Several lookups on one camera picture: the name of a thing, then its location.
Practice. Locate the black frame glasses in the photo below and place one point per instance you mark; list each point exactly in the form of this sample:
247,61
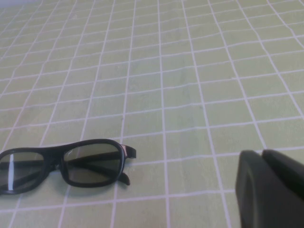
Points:
53,155

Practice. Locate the green checkered tablecloth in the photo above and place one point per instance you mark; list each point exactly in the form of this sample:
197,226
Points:
166,71

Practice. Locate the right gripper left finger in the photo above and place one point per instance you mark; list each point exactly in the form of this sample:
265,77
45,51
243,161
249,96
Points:
256,202

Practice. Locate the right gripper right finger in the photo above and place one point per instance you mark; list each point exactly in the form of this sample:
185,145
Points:
289,171

